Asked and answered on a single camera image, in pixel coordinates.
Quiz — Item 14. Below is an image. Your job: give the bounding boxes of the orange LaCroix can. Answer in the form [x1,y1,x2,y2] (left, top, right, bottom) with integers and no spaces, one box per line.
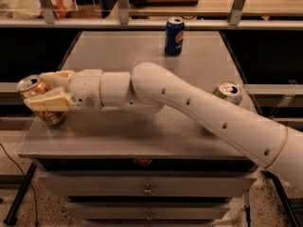
[16,75,66,127]

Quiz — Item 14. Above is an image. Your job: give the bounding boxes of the lower grey drawer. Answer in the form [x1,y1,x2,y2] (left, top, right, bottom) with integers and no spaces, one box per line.
[66,202,229,220]

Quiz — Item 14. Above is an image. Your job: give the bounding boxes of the grey drawer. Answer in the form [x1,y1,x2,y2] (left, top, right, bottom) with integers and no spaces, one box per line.
[39,172,256,198]
[66,202,229,220]

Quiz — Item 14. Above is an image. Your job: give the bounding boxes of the blue Pepsi can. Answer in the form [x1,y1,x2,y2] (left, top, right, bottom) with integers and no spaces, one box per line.
[165,17,185,56]

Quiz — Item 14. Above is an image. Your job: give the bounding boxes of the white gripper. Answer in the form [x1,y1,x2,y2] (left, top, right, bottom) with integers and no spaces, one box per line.
[24,69,103,112]

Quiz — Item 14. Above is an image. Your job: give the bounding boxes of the black stand leg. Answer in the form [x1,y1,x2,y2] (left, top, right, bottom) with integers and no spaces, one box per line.
[265,171,303,227]
[4,164,36,226]

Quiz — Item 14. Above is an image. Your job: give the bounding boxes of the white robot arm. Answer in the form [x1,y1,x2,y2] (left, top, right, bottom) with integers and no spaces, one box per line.
[25,62,303,189]

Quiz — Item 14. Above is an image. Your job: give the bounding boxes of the black left stand leg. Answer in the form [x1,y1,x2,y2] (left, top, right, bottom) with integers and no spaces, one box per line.
[4,164,36,226]

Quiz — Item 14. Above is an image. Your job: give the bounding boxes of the grey drawer cabinet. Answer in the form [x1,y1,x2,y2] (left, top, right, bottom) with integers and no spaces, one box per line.
[18,31,257,227]

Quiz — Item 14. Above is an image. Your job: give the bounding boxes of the metal shelf rail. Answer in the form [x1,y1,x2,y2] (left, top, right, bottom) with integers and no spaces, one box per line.
[0,18,303,31]

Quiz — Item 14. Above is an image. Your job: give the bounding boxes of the upper grey drawer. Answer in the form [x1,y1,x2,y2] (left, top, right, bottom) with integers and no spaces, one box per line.
[39,172,256,198]

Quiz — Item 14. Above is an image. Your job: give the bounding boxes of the green white 7UP can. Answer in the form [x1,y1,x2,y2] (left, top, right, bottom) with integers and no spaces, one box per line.
[213,80,242,105]

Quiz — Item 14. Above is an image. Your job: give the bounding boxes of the black right stand leg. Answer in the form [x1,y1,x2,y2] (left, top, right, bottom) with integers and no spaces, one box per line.
[265,171,303,227]

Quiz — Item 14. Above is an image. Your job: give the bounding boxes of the black cable on floor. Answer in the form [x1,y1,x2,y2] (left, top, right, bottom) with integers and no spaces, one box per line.
[0,142,41,227]

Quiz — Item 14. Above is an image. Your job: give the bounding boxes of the orange white plastic bag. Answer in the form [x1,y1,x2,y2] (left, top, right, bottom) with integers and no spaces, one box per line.
[0,0,77,19]

